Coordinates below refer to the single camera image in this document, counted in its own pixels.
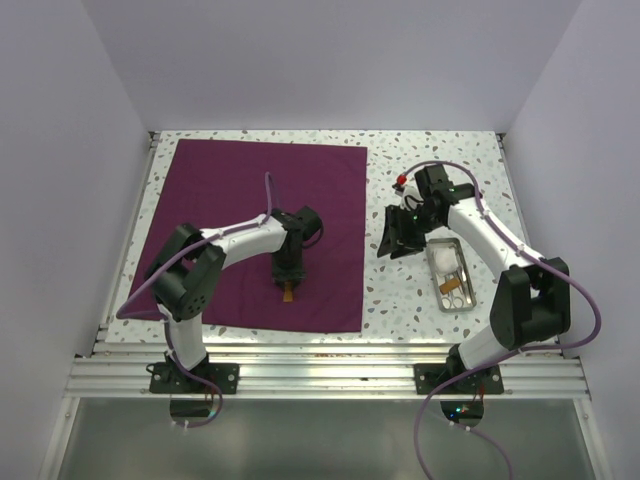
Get purple cloth mat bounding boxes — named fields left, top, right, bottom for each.
left=133, top=139, right=367, bottom=334

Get steel instrument tray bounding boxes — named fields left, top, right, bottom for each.
left=426, top=238, right=477, bottom=313

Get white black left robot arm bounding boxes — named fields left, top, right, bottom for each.
left=145, top=206, right=324, bottom=393

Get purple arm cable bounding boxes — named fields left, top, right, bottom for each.
left=399, top=159, right=604, bottom=480
left=115, top=172, right=281, bottom=431

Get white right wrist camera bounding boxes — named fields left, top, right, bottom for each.
left=393, top=174, right=424, bottom=211

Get tan adhesive bandage strip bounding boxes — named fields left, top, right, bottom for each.
left=439, top=277, right=461, bottom=295
left=283, top=281, right=294, bottom=303

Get curved steel tweezers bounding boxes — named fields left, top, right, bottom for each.
left=459, top=266, right=473, bottom=306

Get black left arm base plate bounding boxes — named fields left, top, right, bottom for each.
left=146, top=361, right=240, bottom=395

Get steel surgical scissors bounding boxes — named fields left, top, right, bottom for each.
left=441, top=274, right=465, bottom=310

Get white gauze pad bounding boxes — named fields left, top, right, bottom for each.
left=432, top=246, right=459, bottom=276

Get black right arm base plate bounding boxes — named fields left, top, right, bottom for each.
left=413, top=363, right=505, bottom=396

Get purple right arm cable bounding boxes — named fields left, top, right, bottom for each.
left=399, top=159, right=604, bottom=480

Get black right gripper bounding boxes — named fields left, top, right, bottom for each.
left=377, top=204, right=443, bottom=261

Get steel surgical forceps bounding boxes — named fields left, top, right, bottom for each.
left=452, top=261, right=470, bottom=297

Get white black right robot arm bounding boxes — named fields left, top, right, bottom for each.
left=377, top=162, right=571, bottom=393

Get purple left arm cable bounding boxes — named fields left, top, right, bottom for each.
left=115, top=172, right=281, bottom=431

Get aluminium frame rail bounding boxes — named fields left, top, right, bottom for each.
left=64, top=342, right=589, bottom=400

